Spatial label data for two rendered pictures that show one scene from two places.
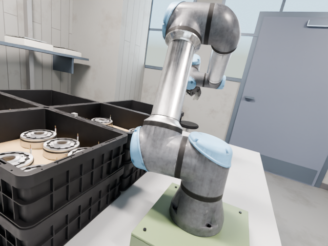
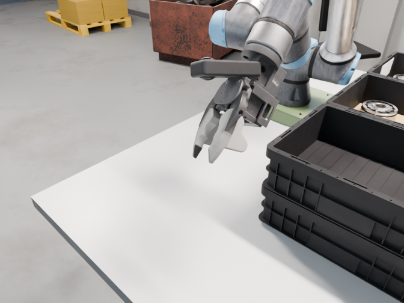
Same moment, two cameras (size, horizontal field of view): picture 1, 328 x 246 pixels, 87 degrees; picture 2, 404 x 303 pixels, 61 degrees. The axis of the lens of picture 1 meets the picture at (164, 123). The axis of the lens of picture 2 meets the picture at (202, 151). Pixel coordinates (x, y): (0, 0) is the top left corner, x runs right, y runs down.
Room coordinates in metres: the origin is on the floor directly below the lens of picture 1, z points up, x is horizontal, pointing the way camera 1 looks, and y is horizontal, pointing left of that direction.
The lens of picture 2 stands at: (1.71, -0.02, 1.34)
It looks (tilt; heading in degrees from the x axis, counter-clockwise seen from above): 34 degrees down; 201
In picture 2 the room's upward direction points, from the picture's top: straight up
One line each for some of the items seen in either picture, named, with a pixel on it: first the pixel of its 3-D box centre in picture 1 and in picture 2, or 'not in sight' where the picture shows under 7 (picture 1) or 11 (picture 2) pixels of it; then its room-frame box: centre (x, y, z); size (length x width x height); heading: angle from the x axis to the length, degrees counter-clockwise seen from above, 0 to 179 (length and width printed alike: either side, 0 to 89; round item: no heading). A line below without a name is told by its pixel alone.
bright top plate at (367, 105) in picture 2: not in sight; (379, 107); (0.61, 0.16, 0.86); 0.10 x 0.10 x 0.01
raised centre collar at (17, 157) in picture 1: (7, 159); not in sight; (0.37, 0.37, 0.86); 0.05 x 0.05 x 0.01
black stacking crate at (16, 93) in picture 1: (50, 108); not in sight; (0.87, 0.60, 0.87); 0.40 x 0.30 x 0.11; 69
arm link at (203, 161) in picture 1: (204, 160); (299, 58); (0.42, -0.12, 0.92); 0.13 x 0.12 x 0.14; 79
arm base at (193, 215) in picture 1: (198, 199); (292, 86); (0.42, -0.13, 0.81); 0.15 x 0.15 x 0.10
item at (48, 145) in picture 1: (62, 144); not in sight; (0.51, 0.31, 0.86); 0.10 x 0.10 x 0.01
